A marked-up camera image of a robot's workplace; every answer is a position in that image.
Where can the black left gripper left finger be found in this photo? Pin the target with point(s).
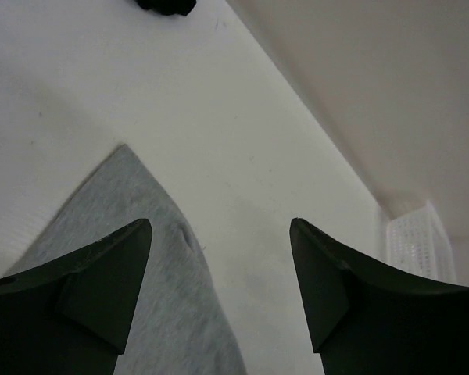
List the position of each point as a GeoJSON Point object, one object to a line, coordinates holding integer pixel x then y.
{"type": "Point", "coordinates": [73, 315]}

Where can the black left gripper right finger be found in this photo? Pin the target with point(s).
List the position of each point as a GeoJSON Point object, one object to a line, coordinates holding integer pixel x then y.
{"type": "Point", "coordinates": [366, 317]}

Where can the grey tank top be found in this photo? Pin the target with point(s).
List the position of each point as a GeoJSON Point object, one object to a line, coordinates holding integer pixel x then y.
{"type": "Point", "coordinates": [179, 326]}

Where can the black folded tank top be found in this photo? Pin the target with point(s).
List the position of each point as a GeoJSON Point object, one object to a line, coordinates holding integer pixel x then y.
{"type": "Point", "coordinates": [168, 7]}

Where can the white plastic mesh basket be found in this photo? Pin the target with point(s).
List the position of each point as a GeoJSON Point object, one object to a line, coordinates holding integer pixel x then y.
{"type": "Point", "coordinates": [417, 243]}

